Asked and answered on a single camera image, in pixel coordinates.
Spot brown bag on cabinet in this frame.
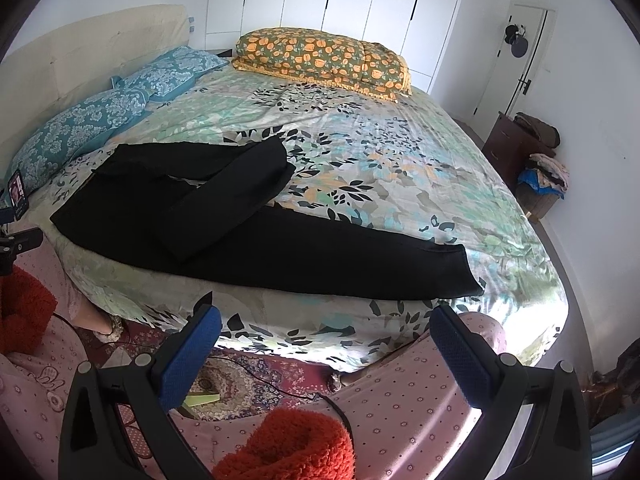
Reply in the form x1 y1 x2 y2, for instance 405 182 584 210
513 112 561 150

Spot dark brown wooden cabinet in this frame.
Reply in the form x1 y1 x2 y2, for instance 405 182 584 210
482 113 555 193

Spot black pants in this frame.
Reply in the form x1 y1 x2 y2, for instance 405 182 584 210
51 138 482 300

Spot teal patterned pillow near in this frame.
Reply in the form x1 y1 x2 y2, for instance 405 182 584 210
6 88 150 194

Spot white wardrobe with doors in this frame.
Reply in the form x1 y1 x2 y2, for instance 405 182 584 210
205 0 460 92

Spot black hat on door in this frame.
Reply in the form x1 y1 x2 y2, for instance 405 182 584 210
503 24 529 58

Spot black cable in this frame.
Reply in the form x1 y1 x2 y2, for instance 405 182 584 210
214 353 356 461

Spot cream upholstered headboard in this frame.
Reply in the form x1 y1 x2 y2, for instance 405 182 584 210
0 4 190 171

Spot teal patterned pillow far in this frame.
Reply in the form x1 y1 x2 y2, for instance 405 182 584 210
111 46 229 102

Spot orange floral folded quilt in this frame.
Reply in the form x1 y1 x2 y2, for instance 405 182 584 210
232 27 411 102

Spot teal patterned pillow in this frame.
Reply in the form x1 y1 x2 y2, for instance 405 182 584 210
6 88 150 194
111 46 229 102

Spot white room door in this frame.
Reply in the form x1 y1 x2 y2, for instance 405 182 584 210
470 3 555 141

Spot red fuzzy sleeve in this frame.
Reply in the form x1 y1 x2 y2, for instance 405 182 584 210
0 264 357 480

